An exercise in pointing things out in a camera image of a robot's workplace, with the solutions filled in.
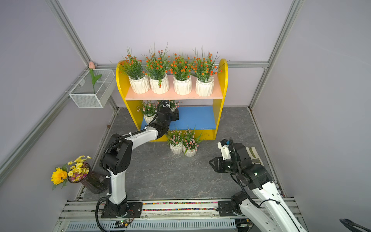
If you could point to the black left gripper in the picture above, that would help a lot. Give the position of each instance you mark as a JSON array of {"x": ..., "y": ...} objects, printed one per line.
[{"x": 175, "y": 115}]

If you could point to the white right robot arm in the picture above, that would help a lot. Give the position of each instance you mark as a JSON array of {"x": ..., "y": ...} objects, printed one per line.
[{"x": 259, "y": 199}]

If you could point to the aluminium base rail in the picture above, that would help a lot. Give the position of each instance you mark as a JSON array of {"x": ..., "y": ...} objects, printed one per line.
[{"x": 179, "y": 215}]

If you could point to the sunflower bouquet basket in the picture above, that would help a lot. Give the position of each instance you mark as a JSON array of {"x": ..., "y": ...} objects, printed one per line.
[{"x": 80, "y": 171}]

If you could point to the yellow pink blue shelf rack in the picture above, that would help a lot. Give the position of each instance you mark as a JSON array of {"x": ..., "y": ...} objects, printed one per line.
[{"x": 204, "y": 119}]

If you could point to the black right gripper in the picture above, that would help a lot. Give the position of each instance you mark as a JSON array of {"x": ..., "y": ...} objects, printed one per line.
[{"x": 217, "y": 167}]

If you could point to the white mesh wall basket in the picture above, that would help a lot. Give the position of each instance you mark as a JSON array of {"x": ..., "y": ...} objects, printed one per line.
[{"x": 82, "y": 93}]

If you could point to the pink artificial tulip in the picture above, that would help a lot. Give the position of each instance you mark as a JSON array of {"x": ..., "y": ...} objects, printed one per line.
[{"x": 94, "y": 78}]

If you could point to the pink flower pot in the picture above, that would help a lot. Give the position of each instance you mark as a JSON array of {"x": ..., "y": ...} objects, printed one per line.
[
  {"x": 175, "y": 141},
  {"x": 191, "y": 142},
  {"x": 149, "y": 110}
]

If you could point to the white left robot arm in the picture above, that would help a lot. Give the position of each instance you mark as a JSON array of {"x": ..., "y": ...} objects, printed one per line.
[{"x": 117, "y": 156}]

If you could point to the beige gardening glove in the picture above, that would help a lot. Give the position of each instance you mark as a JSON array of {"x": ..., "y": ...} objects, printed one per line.
[{"x": 253, "y": 154}]

